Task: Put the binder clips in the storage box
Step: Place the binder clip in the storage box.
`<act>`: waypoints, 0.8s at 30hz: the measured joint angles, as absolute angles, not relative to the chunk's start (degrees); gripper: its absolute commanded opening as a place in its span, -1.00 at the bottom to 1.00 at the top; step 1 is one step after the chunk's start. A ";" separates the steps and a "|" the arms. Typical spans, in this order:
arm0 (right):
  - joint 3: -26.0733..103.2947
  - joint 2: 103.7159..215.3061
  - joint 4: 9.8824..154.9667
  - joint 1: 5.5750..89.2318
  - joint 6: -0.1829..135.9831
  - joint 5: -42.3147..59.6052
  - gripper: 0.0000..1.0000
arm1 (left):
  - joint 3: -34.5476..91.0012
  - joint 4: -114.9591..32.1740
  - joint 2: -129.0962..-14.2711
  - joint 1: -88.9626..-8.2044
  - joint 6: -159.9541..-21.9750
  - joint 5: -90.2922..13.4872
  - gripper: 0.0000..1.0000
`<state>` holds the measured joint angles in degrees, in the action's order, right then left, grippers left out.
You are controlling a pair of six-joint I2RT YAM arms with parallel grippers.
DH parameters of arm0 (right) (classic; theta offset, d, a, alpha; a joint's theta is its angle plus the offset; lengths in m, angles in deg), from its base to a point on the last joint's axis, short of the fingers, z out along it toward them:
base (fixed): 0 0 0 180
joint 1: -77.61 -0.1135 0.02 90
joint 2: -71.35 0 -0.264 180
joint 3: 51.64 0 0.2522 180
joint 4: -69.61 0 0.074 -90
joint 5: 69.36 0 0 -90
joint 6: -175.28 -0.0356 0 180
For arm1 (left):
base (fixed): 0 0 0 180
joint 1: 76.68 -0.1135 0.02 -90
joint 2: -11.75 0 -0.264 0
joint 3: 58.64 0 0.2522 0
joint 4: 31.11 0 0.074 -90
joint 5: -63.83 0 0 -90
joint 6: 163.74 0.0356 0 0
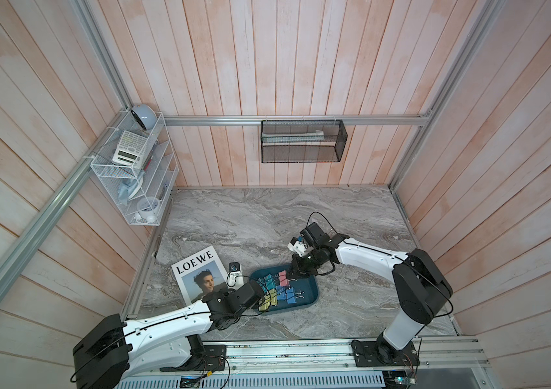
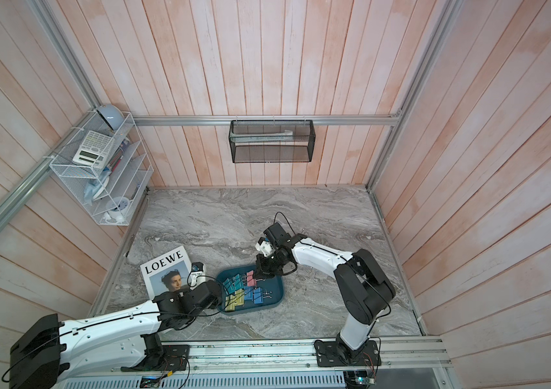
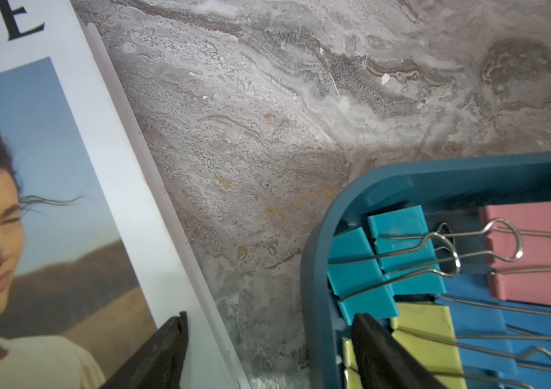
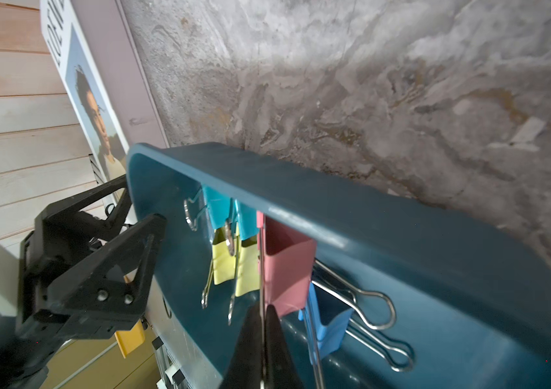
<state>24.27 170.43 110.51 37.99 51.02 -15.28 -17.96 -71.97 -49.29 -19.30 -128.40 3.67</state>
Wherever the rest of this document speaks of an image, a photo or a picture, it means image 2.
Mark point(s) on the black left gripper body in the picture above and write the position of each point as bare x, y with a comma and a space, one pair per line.
193, 316

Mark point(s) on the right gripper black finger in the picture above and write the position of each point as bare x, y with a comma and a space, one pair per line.
271, 273
259, 273

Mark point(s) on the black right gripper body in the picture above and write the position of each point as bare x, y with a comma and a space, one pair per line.
273, 260

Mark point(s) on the pink binder clip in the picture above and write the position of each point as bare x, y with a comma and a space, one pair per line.
250, 281
249, 291

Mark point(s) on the teal storage tray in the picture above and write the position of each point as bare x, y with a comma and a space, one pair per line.
273, 286

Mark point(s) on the teal binder clip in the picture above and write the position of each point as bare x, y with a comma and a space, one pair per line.
237, 282
229, 286

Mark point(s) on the yellow binder clip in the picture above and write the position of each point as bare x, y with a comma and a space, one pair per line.
231, 304
239, 299

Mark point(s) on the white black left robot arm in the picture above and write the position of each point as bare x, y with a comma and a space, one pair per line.
128, 341

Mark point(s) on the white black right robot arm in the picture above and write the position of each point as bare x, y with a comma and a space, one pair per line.
364, 287

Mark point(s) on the Loewe magazine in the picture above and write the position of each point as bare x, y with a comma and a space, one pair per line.
167, 272

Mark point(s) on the white tape roll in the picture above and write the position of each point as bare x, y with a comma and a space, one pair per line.
117, 210

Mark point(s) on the papers in mesh basket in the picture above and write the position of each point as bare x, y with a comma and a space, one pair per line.
249, 138

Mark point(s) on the white calculator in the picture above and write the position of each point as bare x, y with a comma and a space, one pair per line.
93, 150

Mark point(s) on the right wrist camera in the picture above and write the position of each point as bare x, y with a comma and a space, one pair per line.
264, 247

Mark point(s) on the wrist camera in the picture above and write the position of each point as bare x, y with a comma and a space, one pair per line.
197, 275
264, 247

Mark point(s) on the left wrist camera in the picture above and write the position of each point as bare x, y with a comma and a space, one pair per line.
197, 275

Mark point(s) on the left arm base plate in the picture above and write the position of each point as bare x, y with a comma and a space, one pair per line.
169, 358

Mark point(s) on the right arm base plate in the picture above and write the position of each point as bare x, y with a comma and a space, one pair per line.
335, 353

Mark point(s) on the black mesh wall basket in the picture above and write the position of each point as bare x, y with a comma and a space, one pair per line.
300, 150

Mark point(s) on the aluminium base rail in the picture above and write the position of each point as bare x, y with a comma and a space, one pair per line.
257, 356

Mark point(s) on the white wire wall shelf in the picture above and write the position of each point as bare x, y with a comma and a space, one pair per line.
126, 172

